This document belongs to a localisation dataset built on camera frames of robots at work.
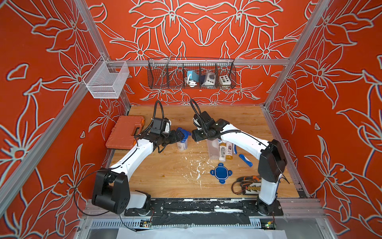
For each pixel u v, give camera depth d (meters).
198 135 0.77
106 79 0.93
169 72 0.98
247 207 0.73
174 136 0.74
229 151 0.92
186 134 0.85
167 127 0.80
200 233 0.68
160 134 0.66
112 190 0.41
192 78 0.85
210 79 0.91
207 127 0.66
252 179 0.80
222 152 0.92
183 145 0.90
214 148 0.93
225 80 0.95
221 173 0.84
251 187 0.78
